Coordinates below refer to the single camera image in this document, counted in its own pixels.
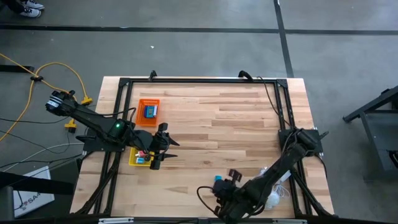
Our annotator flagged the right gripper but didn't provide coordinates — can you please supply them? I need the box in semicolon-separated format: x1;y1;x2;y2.
214;169;249;222

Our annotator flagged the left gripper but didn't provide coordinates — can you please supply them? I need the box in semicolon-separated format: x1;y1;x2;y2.
138;122;181;171

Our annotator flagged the brass lamp with white bulb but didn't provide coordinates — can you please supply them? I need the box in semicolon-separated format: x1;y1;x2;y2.
266;189;282;210

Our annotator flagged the yellow plastic basket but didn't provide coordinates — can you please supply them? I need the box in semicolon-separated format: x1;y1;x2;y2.
128;146;155;167

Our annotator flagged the orange plastic basket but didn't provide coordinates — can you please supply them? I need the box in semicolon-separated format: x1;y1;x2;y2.
136;98;161;128

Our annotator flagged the yellow plug connector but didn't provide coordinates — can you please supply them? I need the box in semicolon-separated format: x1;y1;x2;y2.
64;120;78;134

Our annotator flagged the black beam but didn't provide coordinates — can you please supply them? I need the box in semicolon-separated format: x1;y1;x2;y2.
0;172;75;196

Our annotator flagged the white sign board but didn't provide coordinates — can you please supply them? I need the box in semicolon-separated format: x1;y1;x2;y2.
12;166;56;218

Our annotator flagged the black metal cart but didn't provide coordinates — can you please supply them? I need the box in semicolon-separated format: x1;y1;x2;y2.
343;85;398;181

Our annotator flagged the black floor bar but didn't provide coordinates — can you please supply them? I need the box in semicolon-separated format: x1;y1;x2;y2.
0;64;35;73

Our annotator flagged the pair of sneakers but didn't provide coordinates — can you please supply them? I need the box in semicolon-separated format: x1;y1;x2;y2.
0;0;45;19

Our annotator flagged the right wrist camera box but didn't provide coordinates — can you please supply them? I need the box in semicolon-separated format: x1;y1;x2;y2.
213;179;230;197

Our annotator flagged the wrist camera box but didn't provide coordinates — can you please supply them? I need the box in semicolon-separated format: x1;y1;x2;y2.
213;179;230;197
141;134;159;153

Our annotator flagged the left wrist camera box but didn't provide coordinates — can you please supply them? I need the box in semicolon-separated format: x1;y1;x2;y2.
141;134;159;153

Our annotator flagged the black right camera cable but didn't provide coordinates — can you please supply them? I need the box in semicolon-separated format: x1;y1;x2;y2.
196;185;224;217

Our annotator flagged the black camera cable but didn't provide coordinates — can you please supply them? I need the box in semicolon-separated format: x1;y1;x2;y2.
196;185;224;217
93;107;137;125

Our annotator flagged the white lamp power cord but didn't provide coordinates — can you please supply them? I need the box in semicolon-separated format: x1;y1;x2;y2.
256;166;292;200

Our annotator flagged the silver bracket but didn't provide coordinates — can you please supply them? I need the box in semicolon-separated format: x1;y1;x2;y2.
272;218;308;224
98;217;134;224

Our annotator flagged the black left camera cable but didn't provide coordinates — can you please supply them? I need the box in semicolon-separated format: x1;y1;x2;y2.
93;107;137;125

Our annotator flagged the black table frame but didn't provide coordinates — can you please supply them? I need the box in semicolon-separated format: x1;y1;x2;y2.
70;77;336;218

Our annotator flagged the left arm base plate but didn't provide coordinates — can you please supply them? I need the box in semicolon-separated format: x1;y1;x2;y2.
75;126;127;153

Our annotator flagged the yellow extension cable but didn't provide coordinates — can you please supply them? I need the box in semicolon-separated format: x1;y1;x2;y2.
0;52;94;144

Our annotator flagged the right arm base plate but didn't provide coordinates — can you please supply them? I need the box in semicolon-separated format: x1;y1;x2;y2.
277;128;330;156

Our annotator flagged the thin black cable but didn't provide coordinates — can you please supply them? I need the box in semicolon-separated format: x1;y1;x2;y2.
256;75;297;131

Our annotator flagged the white floor cable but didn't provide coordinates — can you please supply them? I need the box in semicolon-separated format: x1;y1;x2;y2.
0;142;85;174

